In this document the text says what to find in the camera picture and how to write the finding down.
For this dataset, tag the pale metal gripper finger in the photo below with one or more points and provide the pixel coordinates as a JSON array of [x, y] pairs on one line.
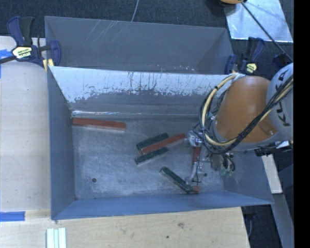
[[200, 176], [193, 172]]

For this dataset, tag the black cylinder on white bracket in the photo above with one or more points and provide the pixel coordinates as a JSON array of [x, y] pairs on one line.
[[264, 151]]

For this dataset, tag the dark green flat block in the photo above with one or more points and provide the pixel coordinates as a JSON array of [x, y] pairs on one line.
[[152, 140], [176, 179], [151, 156]]

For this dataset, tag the grey metal bin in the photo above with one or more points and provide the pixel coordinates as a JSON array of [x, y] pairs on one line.
[[113, 169]]

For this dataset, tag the pale wood flat board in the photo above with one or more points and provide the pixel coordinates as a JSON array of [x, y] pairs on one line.
[[24, 138]]

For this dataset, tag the red-brown flat block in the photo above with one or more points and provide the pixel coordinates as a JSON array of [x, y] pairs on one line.
[[99, 124], [162, 143]]

